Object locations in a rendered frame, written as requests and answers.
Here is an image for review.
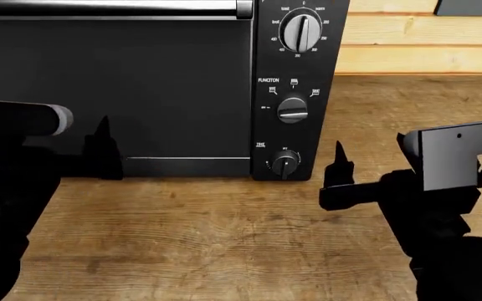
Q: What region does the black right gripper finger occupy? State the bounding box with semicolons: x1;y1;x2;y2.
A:
396;132;410;158
323;140;356;190

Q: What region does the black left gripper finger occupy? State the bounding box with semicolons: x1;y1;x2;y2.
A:
83;115;126;181

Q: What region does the small black timer knob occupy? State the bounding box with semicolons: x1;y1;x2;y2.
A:
271;150;299;181

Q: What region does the dark glass oven door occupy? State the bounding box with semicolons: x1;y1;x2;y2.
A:
0;15;254;178

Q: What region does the black toaster oven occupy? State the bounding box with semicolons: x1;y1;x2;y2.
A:
0;0;351;182

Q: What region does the silver function knob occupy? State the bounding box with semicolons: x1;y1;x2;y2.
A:
276;97;309;125

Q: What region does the large silver temperature knob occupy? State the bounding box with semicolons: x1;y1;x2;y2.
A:
280;13;323;54

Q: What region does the dark box on shelf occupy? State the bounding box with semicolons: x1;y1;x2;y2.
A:
433;0;482;18

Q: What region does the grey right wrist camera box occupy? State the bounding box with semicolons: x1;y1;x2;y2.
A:
403;118;482;192

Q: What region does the left wrist camera housing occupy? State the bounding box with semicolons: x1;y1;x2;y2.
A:
0;99;74;138

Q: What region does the chrome oven door handle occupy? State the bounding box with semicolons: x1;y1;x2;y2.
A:
0;0;254;19

